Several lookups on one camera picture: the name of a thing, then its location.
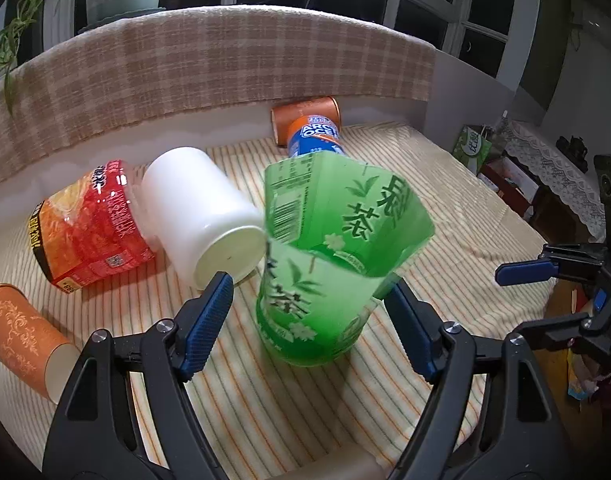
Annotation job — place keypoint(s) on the green tissue box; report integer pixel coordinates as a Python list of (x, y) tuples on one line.
[(472, 146)]

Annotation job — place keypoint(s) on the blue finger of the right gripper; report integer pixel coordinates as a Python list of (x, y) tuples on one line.
[(585, 263)]

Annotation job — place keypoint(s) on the orange patterned paper cup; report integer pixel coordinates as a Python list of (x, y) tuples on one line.
[(33, 349)]

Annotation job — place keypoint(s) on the blue orange label cup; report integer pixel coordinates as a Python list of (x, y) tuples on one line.
[(313, 133)]

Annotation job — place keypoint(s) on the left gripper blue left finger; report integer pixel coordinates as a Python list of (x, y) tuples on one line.
[(95, 432)]

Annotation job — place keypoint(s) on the orange paper cup far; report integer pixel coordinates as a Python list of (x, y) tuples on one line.
[(282, 116)]

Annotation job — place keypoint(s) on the red orange label cup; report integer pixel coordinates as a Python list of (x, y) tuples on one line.
[(92, 229)]

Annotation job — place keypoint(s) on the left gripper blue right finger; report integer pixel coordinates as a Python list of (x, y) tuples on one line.
[(490, 414)]

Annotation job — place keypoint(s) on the white lace tablecloth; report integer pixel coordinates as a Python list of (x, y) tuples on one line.
[(575, 189)]

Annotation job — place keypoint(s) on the white plastic cup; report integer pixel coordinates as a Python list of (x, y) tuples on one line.
[(203, 222)]

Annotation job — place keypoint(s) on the beige plaid blanket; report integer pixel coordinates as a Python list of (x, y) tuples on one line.
[(173, 62)]

